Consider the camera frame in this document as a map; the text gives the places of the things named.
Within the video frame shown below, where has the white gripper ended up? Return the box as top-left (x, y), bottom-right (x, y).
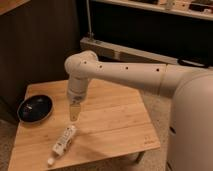
top-left (67, 88), bottom-right (86, 121)

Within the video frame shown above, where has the white plastic bottle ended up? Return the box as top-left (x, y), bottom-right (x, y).
top-left (47, 125), bottom-right (77, 167)

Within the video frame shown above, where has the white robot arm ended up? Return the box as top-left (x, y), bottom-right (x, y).
top-left (64, 50), bottom-right (213, 171)

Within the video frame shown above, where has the black ceramic bowl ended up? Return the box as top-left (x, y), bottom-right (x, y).
top-left (17, 95), bottom-right (53, 124)

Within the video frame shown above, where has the wooden table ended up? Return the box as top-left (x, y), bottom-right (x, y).
top-left (8, 80), bottom-right (160, 171)

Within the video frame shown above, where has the grey metal beam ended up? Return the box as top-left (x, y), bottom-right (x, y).
top-left (80, 37), bottom-right (179, 65)

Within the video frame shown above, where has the dark wooden cabinet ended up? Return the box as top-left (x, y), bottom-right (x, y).
top-left (0, 0), bottom-right (79, 123)

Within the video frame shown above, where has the metal pole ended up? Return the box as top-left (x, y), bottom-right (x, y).
top-left (86, 0), bottom-right (94, 40)

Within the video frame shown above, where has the wooden shelf with items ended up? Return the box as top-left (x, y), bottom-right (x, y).
top-left (93, 0), bottom-right (213, 21)

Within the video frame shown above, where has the black handle object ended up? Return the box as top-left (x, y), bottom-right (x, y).
top-left (177, 59), bottom-right (213, 68)

